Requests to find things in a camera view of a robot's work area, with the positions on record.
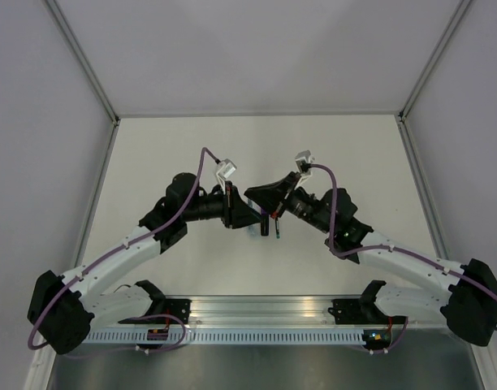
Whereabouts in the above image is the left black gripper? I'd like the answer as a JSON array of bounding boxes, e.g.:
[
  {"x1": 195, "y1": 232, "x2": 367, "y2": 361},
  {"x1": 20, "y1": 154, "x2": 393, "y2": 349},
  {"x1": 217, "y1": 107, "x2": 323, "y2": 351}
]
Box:
[{"x1": 183, "y1": 181, "x2": 264, "y2": 230}]

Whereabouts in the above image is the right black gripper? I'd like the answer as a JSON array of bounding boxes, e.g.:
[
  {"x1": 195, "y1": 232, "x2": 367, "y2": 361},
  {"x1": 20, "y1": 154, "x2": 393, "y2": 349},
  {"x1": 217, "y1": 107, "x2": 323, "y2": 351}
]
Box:
[{"x1": 245, "y1": 171, "x2": 332, "y2": 234}]

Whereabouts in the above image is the black purple highlighter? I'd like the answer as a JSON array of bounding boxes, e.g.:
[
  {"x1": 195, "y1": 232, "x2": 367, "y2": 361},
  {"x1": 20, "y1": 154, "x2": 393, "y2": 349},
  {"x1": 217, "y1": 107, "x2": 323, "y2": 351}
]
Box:
[{"x1": 260, "y1": 215, "x2": 270, "y2": 236}]

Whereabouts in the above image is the blue marker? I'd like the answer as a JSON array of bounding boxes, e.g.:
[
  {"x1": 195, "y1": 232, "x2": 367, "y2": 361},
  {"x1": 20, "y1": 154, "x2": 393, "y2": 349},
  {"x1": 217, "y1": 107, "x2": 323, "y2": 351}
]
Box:
[{"x1": 248, "y1": 226, "x2": 260, "y2": 239}]

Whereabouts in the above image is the green pen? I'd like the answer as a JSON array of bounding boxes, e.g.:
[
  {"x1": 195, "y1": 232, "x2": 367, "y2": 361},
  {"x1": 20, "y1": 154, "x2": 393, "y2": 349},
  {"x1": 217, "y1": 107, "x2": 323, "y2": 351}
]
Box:
[{"x1": 274, "y1": 218, "x2": 281, "y2": 239}]

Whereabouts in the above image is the slim blue pen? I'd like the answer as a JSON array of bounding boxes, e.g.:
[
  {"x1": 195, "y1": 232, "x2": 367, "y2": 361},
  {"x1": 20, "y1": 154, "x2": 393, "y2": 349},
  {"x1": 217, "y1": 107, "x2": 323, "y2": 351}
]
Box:
[{"x1": 248, "y1": 200, "x2": 261, "y2": 215}]

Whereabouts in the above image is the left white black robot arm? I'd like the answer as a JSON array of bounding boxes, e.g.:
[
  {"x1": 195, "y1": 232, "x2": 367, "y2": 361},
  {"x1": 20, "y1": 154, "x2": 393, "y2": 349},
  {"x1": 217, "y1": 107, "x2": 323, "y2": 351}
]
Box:
[{"x1": 27, "y1": 173, "x2": 261, "y2": 355}]

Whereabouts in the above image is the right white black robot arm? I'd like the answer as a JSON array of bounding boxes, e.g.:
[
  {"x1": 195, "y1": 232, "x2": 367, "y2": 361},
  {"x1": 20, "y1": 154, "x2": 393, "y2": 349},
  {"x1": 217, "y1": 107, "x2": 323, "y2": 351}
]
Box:
[{"x1": 244, "y1": 172, "x2": 497, "y2": 347}]

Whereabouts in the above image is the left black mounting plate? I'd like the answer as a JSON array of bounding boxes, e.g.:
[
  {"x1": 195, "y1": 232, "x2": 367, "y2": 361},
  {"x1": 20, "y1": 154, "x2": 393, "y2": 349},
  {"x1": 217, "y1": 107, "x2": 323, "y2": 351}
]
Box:
[{"x1": 162, "y1": 298, "x2": 192, "y2": 324}]

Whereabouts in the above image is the black mounting plate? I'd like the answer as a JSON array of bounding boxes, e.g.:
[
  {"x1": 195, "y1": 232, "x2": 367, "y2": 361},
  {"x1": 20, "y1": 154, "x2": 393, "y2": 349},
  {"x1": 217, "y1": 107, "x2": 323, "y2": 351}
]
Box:
[
  {"x1": 162, "y1": 298, "x2": 192, "y2": 324},
  {"x1": 326, "y1": 298, "x2": 406, "y2": 325}
]

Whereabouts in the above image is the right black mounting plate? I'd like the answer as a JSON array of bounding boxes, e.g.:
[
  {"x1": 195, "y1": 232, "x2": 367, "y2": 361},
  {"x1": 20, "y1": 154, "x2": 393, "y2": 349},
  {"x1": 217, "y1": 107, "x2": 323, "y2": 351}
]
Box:
[{"x1": 326, "y1": 298, "x2": 406, "y2": 325}]

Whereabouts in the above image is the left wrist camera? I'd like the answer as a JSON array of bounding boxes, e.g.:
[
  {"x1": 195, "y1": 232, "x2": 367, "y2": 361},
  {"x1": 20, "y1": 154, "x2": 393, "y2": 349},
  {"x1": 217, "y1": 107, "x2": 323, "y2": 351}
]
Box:
[{"x1": 214, "y1": 158, "x2": 237, "y2": 192}]

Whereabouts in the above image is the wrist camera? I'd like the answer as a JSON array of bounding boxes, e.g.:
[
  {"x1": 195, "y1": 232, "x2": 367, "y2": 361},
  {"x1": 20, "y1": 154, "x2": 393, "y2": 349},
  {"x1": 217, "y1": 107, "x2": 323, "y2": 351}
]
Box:
[
  {"x1": 295, "y1": 149, "x2": 314, "y2": 188},
  {"x1": 214, "y1": 158, "x2": 237, "y2": 192}
]

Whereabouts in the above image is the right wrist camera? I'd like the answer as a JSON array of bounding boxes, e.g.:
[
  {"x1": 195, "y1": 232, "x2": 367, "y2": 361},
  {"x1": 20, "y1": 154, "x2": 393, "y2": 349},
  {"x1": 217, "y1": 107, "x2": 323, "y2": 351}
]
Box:
[{"x1": 295, "y1": 149, "x2": 314, "y2": 188}]

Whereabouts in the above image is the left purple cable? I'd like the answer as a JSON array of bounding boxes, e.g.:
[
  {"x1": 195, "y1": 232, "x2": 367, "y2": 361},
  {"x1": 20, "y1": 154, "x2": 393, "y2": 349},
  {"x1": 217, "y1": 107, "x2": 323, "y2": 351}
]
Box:
[{"x1": 27, "y1": 146, "x2": 225, "y2": 350}]

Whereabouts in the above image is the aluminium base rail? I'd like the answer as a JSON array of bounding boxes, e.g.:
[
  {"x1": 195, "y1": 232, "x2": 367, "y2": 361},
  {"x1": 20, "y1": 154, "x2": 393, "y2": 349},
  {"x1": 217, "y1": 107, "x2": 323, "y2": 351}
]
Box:
[{"x1": 143, "y1": 295, "x2": 392, "y2": 327}]

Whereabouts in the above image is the right aluminium frame post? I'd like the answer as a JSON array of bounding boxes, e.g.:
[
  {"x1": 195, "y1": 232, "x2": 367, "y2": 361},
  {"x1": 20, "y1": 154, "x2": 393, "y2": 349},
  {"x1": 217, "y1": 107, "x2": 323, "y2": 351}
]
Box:
[{"x1": 397, "y1": 0, "x2": 474, "y2": 124}]

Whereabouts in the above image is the aluminium frame post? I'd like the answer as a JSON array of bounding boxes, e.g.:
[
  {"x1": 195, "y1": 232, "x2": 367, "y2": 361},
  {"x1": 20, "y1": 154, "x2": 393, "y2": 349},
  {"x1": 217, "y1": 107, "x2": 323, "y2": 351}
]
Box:
[
  {"x1": 397, "y1": 0, "x2": 474, "y2": 124},
  {"x1": 42, "y1": 0, "x2": 120, "y2": 125}
]

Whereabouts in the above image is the white slotted cable duct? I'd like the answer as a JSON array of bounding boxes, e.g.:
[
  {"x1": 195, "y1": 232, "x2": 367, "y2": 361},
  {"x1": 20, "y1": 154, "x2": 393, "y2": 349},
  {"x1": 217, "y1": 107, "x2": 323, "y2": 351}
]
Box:
[{"x1": 84, "y1": 327, "x2": 365, "y2": 345}]

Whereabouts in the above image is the left aluminium frame post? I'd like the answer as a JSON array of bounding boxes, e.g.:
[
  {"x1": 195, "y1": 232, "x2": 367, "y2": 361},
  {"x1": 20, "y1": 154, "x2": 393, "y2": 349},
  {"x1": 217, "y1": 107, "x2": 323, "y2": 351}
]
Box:
[{"x1": 42, "y1": 0, "x2": 120, "y2": 125}]

